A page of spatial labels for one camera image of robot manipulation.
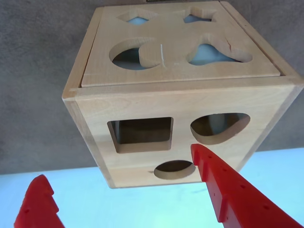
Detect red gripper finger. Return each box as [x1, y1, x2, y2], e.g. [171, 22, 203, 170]
[13, 174, 65, 228]
[190, 143, 304, 228]

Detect wooden shape sorter box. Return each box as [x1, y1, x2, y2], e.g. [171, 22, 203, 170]
[61, 0, 304, 190]

